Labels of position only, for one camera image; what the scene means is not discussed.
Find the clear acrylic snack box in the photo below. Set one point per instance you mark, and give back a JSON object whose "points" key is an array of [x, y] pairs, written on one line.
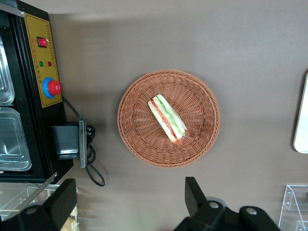
{"points": [[14, 195]]}

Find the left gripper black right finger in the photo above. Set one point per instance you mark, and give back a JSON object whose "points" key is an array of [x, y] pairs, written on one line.
{"points": [[199, 211]]}

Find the black box with metal plate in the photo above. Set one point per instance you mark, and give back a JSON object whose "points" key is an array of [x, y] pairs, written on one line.
{"points": [[65, 139]]}

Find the triangle sandwich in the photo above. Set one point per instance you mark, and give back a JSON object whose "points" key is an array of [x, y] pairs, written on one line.
{"points": [[166, 118]]}

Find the cream rectangular serving tray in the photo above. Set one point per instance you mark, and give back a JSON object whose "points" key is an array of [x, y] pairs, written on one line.
{"points": [[302, 125]]}

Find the yellow emergency stop box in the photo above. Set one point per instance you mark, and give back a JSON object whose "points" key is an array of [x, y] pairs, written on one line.
{"points": [[43, 60]]}

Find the clear bag of crackers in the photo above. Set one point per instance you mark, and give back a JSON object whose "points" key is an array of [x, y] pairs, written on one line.
{"points": [[71, 221]]}

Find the stainless steel food tray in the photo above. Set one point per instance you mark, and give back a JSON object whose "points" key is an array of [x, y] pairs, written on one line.
{"points": [[4, 79], [12, 139]]}

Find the round brown wicker basket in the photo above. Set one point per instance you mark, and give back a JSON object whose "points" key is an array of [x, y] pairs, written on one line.
{"points": [[197, 101]]}

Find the clear acrylic tiered bottle rack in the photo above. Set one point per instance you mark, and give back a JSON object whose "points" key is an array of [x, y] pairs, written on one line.
{"points": [[292, 199]]}

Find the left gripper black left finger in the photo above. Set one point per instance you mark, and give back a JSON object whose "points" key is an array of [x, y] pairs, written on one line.
{"points": [[60, 199]]}

